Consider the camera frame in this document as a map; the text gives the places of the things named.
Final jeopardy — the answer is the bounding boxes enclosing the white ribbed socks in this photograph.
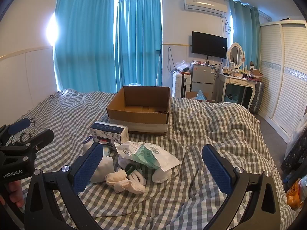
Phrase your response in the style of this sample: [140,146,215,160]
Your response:
[128,169,147,185]

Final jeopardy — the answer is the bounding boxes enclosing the white cloth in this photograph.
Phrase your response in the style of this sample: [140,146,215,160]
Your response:
[152,166,172,184]
[90,154,114,184]

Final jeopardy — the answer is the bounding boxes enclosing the dark hard-shell suitcase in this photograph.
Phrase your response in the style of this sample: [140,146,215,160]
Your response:
[249,81,266,115]

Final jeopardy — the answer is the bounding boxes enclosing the black cable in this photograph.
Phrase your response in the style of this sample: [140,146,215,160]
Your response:
[19,117,37,145]

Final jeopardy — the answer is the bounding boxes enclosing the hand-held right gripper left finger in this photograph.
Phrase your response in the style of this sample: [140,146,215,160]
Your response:
[24,142,105,230]

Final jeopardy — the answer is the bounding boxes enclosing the grey mini fridge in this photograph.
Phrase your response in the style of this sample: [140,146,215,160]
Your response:
[191,63,217,100]

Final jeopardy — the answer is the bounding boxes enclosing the translucent white bag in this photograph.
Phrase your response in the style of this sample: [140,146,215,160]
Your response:
[285,117,304,152]

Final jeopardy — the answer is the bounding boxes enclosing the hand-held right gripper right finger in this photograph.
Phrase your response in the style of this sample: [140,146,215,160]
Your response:
[201,144,281,230]

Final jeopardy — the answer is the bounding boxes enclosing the clear plastic bag clutter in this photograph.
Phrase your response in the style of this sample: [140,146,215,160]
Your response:
[175,61,192,74]

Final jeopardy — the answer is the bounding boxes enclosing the brown floor cardboard box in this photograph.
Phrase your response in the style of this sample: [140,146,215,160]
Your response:
[186,91,215,102]

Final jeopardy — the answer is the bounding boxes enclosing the teal curtain beside wardrobe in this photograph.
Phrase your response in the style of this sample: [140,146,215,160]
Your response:
[229,0,261,70]

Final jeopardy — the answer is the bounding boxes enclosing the white mop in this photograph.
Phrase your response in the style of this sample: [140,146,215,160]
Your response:
[155,44,162,87]

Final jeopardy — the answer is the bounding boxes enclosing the white pouch purple loop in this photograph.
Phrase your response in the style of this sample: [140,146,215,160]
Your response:
[82,136,97,154]

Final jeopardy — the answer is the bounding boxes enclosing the cream sock pair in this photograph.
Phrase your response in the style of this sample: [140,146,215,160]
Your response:
[105,170,147,193]

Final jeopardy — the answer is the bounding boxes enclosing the grey checked bed blanket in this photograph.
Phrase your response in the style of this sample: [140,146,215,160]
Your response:
[0,89,298,230]

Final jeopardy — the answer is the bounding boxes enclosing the floral tissue pack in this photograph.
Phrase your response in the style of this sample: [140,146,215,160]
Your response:
[90,122,129,147]

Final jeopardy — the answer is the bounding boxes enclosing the orange bag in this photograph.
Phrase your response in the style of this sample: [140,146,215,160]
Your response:
[285,175,307,209]

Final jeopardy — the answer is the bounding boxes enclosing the person's left hand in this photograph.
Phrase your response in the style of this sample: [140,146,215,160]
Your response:
[0,179,25,208]

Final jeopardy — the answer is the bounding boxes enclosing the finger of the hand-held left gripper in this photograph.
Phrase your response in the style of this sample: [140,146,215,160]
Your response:
[0,118,31,147]
[7,129,55,150]

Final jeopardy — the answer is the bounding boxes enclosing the dark printed bag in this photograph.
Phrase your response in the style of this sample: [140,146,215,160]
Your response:
[281,122,307,181]

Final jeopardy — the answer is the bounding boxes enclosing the white green-print plastic bag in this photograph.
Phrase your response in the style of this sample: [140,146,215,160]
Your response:
[114,141,182,172]

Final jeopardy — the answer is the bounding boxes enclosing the teal basket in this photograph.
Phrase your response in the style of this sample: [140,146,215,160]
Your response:
[224,93,239,104]

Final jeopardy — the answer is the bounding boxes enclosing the plain white sock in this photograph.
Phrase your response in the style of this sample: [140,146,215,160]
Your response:
[118,156,135,170]

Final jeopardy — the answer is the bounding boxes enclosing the air conditioner power cable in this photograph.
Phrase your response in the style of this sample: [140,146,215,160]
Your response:
[224,17,232,35]

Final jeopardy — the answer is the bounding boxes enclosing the wide teal curtain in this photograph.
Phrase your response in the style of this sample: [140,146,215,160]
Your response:
[53,0,116,94]

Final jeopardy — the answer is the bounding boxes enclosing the hanging wall cables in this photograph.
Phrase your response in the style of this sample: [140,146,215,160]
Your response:
[167,47,177,74]

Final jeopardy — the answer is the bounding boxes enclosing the white dressing table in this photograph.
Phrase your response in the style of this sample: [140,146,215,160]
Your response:
[217,71,257,112]

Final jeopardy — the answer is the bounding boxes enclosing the white air conditioner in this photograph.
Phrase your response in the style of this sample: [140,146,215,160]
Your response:
[184,0,228,17]

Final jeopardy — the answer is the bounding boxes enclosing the white slatted wardrobe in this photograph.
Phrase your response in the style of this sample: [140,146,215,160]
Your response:
[259,20,307,145]

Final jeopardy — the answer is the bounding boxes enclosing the narrow teal curtain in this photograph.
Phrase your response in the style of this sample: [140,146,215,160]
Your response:
[115,0,163,94]

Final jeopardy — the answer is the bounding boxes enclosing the black wall television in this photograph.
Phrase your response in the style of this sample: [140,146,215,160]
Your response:
[191,31,228,59]

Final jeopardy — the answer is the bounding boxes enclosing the white oval mirror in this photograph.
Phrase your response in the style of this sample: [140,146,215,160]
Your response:
[227,42,246,68]

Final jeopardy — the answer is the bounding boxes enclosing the white suitcase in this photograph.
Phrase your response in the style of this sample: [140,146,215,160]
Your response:
[172,72,192,98]

